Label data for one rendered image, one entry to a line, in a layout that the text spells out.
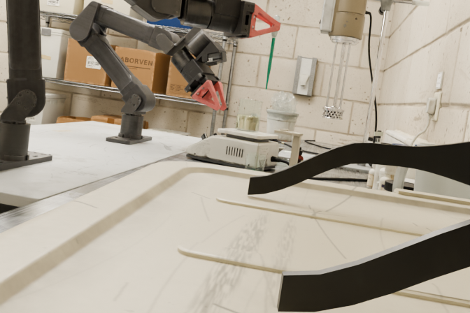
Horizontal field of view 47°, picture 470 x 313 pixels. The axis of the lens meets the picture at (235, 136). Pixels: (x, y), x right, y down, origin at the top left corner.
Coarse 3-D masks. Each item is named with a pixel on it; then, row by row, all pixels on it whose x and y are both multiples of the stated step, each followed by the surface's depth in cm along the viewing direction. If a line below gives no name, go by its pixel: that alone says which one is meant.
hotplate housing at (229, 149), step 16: (192, 144) 135; (208, 144) 133; (224, 144) 131; (240, 144) 129; (256, 144) 127; (272, 144) 134; (208, 160) 133; (224, 160) 131; (240, 160) 129; (272, 160) 134
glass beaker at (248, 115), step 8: (240, 104) 132; (248, 104) 130; (256, 104) 130; (240, 112) 131; (248, 112) 130; (256, 112) 131; (240, 120) 131; (248, 120) 131; (256, 120) 131; (240, 128) 131; (248, 128) 131; (256, 128) 132
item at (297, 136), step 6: (276, 132) 96; (282, 132) 96; (288, 132) 95; (294, 132) 97; (294, 138) 96; (300, 138) 96; (294, 144) 96; (294, 150) 96; (294, 156) 96; (294, 162) 96
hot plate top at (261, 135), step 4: (220, 132) 132; (224, 132) 131; (228, 132) 131; (232, 132) 130; (236, 132) 130; (240, 132) 129; (244, 132) 131; (260, 132) 139; (244, 136) 129; (248, 136) 128; (252, 136) 128; (256, 136) 127; (260, 136) 127; (264, 136) 129; (268, 136) 131; (272, 136) 133; (276, 136) 136
